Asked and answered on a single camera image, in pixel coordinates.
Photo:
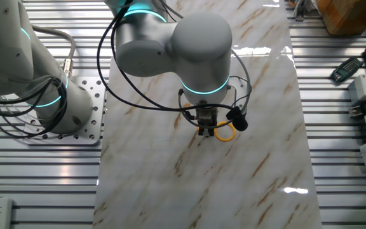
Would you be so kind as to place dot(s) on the grey control box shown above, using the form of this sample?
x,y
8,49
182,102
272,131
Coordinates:
x,y
361,89

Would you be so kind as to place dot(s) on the black remote control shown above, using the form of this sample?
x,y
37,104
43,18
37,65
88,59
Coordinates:
x,y
346,70

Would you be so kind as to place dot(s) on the marble pattern board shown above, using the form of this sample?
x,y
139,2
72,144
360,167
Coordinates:
x,y
202,191

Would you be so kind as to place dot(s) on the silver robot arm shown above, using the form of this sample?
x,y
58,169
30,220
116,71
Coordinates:
x,y
11,57

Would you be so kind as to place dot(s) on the brown cardboard box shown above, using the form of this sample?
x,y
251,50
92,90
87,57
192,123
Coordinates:
x,y
348,16

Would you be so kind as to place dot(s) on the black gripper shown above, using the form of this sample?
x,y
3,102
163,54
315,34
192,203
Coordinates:
x,y
207,118

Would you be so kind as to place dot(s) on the black metal clamp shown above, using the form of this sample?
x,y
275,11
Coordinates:
x,y
300,12

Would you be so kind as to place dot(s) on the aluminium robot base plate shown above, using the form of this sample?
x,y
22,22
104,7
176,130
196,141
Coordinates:
x,y
94,95

